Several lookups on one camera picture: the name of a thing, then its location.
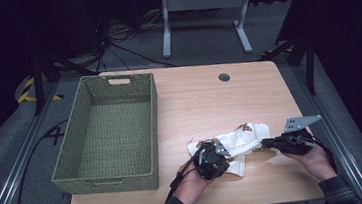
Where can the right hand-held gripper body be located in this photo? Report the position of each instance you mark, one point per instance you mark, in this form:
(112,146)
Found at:
(293,144)

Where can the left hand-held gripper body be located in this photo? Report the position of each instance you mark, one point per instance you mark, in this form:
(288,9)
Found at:
(211,164)

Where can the white cloth with brown print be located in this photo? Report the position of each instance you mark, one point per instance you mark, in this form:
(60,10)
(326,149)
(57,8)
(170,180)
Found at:
(243,141)

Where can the green woven basket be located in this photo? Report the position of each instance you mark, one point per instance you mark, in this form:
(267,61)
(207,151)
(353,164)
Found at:
(73,156)

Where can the person's right hand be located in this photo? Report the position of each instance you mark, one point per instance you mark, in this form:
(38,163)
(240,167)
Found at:
(315,162)

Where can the person's left hand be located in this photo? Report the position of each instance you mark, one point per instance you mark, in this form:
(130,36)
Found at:
(190,184)

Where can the black tripod stand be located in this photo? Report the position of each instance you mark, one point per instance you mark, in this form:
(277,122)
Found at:
(309,66)
(37,85)

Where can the yellow and black floor tape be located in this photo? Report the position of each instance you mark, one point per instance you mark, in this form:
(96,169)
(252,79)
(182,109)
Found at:
(24,96)

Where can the aluminium floor rail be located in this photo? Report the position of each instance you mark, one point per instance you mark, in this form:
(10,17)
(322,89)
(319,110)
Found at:
(336,134)
(15,171)

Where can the grey metal desk frame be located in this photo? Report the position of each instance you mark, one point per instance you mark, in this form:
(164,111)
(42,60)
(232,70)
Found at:
(204,1)

